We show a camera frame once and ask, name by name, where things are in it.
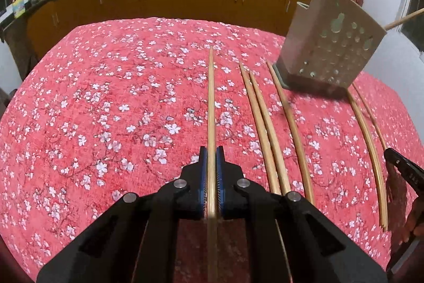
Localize white perforated utensil holder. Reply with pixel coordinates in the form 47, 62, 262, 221
272, 0, 387, 94

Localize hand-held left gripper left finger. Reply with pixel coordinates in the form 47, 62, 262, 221
36, 146, 208, 283

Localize yellow detergent bottle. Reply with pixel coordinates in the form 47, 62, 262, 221
12, 0, 27, 18

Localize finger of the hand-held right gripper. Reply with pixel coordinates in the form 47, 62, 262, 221
386, 235, 419, 273
383, 148, 424, 198

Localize person's right hand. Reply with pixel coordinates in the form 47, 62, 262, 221
399, 198, 424, 245

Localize red floral tablecloth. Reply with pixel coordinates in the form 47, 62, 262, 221
0, 17, 424, 283

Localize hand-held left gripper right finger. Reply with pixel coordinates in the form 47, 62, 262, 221
216, 146, 388, 283

